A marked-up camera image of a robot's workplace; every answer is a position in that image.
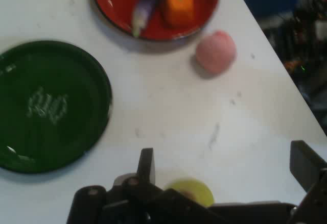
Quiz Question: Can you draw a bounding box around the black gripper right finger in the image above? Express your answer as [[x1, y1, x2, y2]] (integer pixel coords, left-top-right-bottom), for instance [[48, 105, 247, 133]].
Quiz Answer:
[[287, 140, 327, 224]]

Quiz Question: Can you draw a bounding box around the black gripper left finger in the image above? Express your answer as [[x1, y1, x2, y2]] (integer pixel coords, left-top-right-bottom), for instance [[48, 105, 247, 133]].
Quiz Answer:
[[66, 147, 225, 224]]

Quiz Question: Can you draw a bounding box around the purple toy eggplant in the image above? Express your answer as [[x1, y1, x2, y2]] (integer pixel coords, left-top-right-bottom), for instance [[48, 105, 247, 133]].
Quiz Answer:
[[131, 0, 177, 37]]

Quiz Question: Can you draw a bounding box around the yellow-green toy fruit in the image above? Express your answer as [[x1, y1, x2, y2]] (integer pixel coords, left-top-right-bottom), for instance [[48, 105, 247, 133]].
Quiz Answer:
[[163, 178, 215, 208]]

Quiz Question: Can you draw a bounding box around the dark equipment clutter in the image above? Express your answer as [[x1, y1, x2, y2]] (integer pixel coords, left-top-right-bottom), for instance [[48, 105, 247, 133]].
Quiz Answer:
[[262, 0, 327, 130]]

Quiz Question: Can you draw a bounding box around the green round plate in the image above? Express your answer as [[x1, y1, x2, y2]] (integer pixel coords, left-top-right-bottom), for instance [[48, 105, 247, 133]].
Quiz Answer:
[[0, 40, 113, 174]]

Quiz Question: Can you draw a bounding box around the pink toy peach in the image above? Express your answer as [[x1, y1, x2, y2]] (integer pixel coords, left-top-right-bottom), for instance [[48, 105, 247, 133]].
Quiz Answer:
[[195, 30, 237, 76]]

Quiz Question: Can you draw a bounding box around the orange toy tangerine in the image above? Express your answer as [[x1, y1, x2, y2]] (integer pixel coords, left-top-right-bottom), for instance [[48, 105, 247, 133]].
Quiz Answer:
[[161, 0, 195, 29]]

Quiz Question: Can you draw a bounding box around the red round plate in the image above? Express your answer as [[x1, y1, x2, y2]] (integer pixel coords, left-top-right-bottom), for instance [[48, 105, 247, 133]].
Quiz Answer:
[[91, 0, 221, 41]]

